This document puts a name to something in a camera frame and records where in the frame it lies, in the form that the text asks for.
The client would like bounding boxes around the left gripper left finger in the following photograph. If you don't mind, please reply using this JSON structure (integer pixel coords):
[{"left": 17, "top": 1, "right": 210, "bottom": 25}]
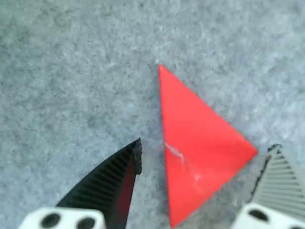
[{"left": 18, "top": 137, "right": 143, "bottom": 229}]

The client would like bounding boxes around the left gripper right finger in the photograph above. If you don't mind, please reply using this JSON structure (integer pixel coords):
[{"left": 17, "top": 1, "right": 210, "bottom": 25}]
[{"left": 230, "top": 144, "right": 305, "bottom": 229}]

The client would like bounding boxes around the red triangle tangram piece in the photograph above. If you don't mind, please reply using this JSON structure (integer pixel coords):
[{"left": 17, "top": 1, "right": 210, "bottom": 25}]
[{"left": 158, "top": 64, "right": 259, "bottom": 229}]

